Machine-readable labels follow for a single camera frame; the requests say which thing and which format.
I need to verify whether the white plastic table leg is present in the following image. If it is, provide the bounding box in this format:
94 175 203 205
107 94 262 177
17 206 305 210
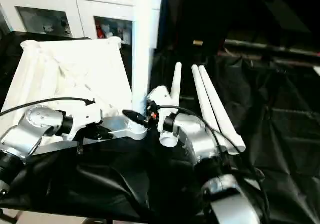
191 64 238 155
198 64 247 152
159 62 183 147
131 0 162 132

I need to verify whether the white plastic table top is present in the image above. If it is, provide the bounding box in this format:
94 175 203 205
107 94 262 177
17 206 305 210
0 36 148 157

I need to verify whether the red item behind glass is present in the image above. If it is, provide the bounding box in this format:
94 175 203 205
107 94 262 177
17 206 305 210
96 21 104 39

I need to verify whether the black mat cover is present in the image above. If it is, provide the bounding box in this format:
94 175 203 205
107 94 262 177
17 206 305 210
0 31 320 224

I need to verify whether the white cabinet with glass doors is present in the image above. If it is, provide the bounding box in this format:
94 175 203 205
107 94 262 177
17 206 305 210
0 0 161 46

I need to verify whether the long black rod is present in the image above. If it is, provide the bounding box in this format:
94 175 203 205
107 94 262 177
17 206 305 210
224 39 320 55

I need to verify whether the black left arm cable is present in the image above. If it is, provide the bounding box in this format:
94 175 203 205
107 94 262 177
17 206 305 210
0 96 96 116

